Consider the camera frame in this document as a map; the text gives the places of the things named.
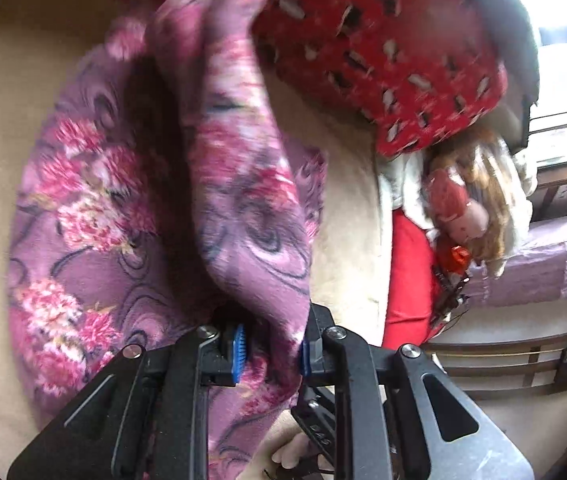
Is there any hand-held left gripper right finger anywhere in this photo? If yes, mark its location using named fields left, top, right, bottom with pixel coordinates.
left=297, top=304, right=534, bottom=480

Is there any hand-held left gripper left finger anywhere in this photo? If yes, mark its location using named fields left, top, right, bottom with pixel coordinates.
left=8, top=309, right=249, bottom=480

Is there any purple floral garment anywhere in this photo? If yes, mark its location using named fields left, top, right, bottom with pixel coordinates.
left=6, top=0, right=329, bottom=480

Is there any person's right hand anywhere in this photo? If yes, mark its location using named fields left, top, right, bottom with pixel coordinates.
left=270, top=432, right=320, bottom=468

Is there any plain red cloth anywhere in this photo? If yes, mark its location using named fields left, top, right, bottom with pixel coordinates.
left=382, top=210, right=447, bottom=351

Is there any red orange toy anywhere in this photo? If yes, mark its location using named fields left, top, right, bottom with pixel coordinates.
left=438, top=245, right=471, bottom=275

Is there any rag doll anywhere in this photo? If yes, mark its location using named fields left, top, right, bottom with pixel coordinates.
left=383, top=127, right=534, bottom=281

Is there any purple bench cover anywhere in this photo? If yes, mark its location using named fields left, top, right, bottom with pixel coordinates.
left=468, top=212, right=567, bottom=308

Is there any red patterned quilt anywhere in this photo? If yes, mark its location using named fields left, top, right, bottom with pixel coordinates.
left=8, top=0, right=509, bottom=156

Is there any grey cloth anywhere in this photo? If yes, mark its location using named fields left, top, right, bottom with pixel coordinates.
left=463, top=0, right=541, bottom=156

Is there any window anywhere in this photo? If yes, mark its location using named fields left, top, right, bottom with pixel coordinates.
left=508, top=0, right=567, bottom=171

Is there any wooden bench frame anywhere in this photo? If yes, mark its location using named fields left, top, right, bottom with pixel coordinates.
left=421, top=320, right=567, bottom=401

